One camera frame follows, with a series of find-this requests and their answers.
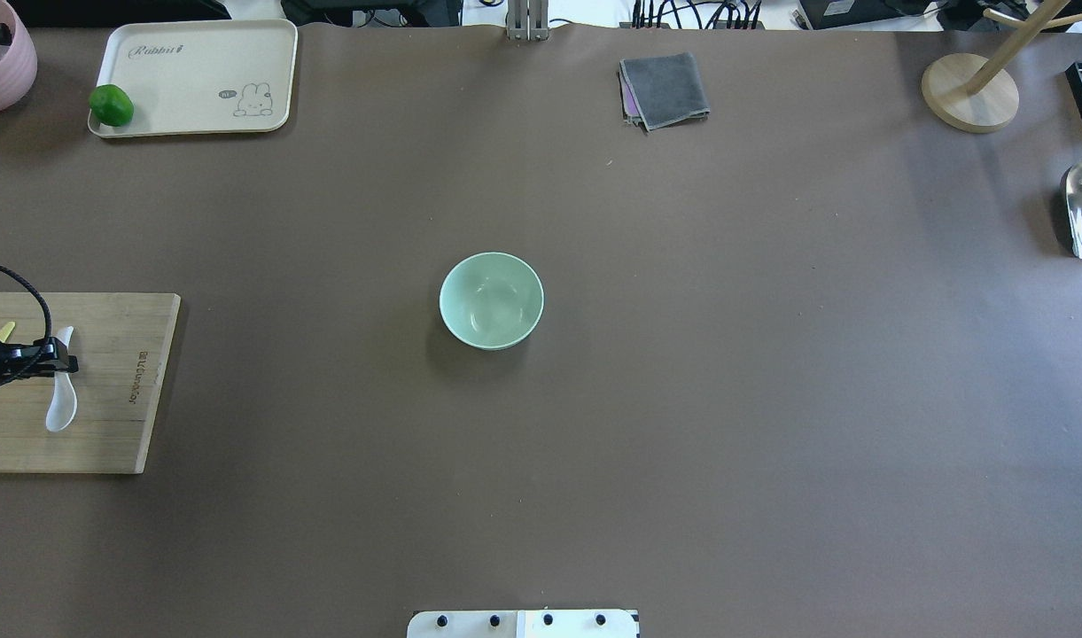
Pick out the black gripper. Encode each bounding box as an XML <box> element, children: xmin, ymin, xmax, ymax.
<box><xmin>0</xmin><ymin>338</ymin><xmax>79</xmax><ymax>387</ymax></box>

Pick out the white ceramic spoon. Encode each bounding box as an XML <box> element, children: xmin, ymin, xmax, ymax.
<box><xmin>43</xmin><ymin>324</ymin><xmax>78</xmax><ymax>431</ymax></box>

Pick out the light green bowl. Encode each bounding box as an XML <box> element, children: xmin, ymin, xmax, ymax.
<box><xmin>438</xmin><ymin>252</ymin><xmax>546</xmax><ymax>351</ymax></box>

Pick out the pink ribbed bowl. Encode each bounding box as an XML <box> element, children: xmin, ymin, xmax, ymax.
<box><xmin>0</xmin><ymin>1</ymin><xmax>38</xmax><ymax>112</ymax></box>

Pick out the bamboo cutting board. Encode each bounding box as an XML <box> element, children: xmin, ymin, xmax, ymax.
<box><xmin>0</xmin><ymin>293</ymin><xmax>181</xmax><ymax>475</ymax></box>

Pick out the green lime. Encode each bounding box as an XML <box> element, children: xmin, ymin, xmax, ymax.
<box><xmin>88</xmin><ymin>83</ymin><xmax>135</xmax><ymax>127</ymax></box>

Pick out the cream rabbit tray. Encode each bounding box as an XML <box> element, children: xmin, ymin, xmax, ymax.
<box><xmin>88</xmin><ymin>18</ymin><xmax>298</xmax><ymax>138</ymax></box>

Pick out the grey folded cloth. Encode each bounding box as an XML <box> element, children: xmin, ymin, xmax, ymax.
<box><xmin>618</xmin><ymin>52</ymin><xmax>711</xmax><ymax>132</ymax></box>

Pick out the wooden mug tree stand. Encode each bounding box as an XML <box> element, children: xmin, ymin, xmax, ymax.
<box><xmin>921</xmin><ymin>1</ymin><xmax>1082</xmax><ymax>134</ymax></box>

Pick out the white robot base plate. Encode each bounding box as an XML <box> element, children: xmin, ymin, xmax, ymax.
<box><xmin>406</xmin><ymin>609</ymin><xmax>642</xmax><ymax>637</ymax></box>

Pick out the aluminium frame post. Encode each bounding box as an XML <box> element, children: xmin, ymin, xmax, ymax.
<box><xmin>505</xmin><ymin>0</ymin><xmax>549</xmax><ymax>42</ymax></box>

